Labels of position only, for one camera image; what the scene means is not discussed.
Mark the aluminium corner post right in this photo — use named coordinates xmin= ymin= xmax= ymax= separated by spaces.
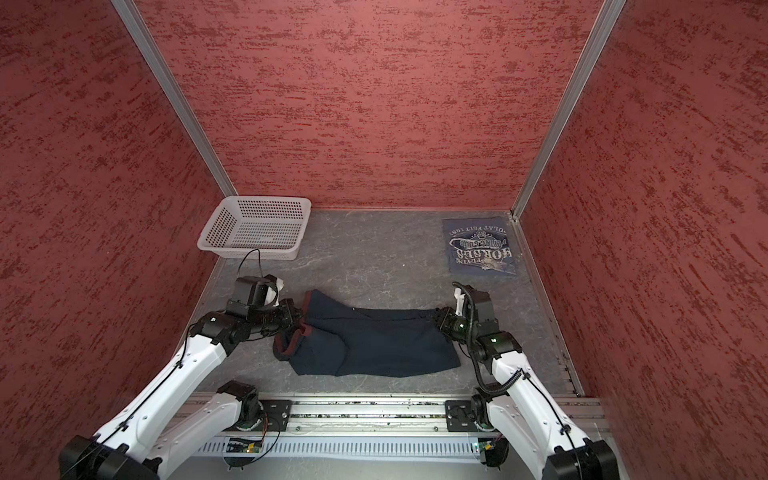
xmin=511 ymin=0 xmax=626 ymax=223

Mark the white plastic laundry basket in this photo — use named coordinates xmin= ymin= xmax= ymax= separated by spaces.
xmin=197 ymin=196 xmax=312 ymax=261

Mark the right small circuit board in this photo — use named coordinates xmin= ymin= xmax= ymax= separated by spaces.
xmin=477 ymin=439 xmax=498 ymax=456

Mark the aluminium corner post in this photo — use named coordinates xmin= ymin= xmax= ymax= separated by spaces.
xmin=511 ymin=0 xmax=626 ymax=223
xmin=111 ymin=0 xmax=237 ymax=196

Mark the white perforated cable duct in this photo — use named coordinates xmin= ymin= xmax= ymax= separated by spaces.
xmin=193 ymin=436 xmax=480 ymax=463

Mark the left small circuit board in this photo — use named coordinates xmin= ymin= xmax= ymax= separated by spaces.
xmin=226 ymin=438 xmax=264 ymax=454

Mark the dark navy maroon-trimmed tank top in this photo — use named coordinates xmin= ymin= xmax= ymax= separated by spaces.
xmin=273 ymin=290 xmax=461 ymax=378

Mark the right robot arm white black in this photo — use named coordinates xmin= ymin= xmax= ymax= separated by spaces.
xmin=436 ymin=282 xmax=620 ymax=479

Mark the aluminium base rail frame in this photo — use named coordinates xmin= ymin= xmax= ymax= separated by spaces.
xmin=171 ymin=395 xmax=625 ymax=479

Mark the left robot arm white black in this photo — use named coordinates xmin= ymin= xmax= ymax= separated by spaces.
xmin=59 ymin=275 xmax=302 ymax=479

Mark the grey-blue tank top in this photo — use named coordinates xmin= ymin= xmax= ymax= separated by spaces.
xmin=442 ymin=217 xmax=516 ymax=276

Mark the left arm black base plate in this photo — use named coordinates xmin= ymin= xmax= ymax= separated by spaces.
xmin=260 ymin=399 xmax=293 ymax=432

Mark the small circuit board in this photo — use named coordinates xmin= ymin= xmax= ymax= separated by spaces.
xmin=226 ymin=438 xmax=264 ymax=454
xmin=477 ymin=439 xmax=498 ymax=456

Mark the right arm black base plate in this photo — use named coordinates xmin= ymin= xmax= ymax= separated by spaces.
xmin=444 ymin=400 xmax=479 ymax=433

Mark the aluminium corner post left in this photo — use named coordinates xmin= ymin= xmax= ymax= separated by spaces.
xmin=111 ymin=0 xmax=237 ymax=196

